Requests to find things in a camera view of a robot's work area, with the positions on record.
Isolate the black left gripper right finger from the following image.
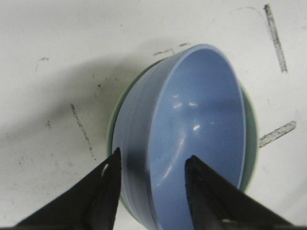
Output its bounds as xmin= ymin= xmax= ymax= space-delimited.
xmin=185 ymin=155 xmax=297 ymax=230

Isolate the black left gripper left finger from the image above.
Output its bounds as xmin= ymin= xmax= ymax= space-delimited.
xmin=13 ymin=148 xmax=121 ymax=230

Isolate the green bowl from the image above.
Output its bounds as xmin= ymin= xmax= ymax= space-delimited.
xmin=106 ymin=58 xmax=259 ymax=215

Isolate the blue bowl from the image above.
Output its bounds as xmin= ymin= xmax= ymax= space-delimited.
xmin=111 ymin=45 xmax=247 ymax=230

